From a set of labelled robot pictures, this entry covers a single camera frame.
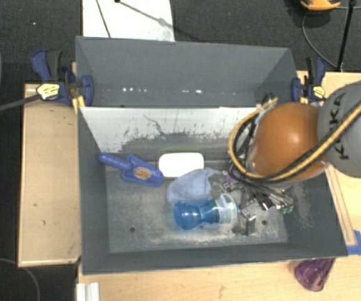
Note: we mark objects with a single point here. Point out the purple plastic cup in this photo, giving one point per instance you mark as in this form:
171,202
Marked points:
313,273

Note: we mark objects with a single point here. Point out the white flat rounded box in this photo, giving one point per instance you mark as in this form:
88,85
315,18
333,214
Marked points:
180,164

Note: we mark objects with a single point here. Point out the grey metal bin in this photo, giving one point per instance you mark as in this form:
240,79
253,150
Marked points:
155,74

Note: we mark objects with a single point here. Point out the blue bar clamp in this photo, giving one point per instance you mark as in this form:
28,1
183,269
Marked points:
136,171

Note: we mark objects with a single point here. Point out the pale blue cloth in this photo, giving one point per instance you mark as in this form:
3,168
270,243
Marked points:
190,183

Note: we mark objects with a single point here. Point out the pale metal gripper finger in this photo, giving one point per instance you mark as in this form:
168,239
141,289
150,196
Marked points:
250,224

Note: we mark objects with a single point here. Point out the pale wood flat board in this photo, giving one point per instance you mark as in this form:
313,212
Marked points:
50,180

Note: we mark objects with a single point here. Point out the blue clear plastic bottle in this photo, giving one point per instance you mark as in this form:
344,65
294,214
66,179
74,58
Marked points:
193,214

